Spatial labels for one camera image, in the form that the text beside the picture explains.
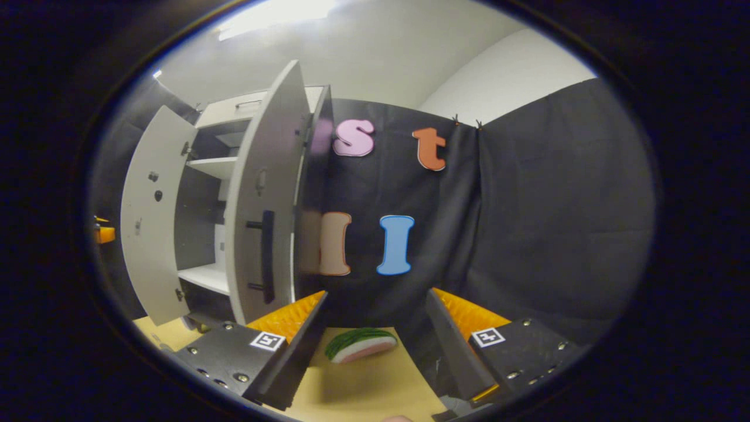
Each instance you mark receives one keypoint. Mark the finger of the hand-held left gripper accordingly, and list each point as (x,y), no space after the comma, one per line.
(105,234)

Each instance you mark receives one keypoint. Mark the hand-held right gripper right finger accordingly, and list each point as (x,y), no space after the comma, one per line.
(454,346)

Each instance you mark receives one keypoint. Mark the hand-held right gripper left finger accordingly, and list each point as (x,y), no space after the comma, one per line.
(299,346)

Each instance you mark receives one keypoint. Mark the white cabinet door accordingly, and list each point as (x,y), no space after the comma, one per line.
(246,146)
(152,234)

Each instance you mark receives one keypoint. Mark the white cabinet shelf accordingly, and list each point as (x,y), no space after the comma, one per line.
(214,167)

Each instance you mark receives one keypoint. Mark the grey and white cabinet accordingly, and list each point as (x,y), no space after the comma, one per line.
(313,187)

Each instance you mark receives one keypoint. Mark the white cabinet drawer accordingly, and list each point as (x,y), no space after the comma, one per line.
(222,108)

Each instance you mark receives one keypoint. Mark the watermelon slice toy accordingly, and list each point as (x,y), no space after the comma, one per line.
(360,346)

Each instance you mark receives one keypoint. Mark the black backdrop cloth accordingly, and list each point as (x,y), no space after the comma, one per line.
(556,234)

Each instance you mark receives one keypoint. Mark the ceiling light panel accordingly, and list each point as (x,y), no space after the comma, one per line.
(275,14)

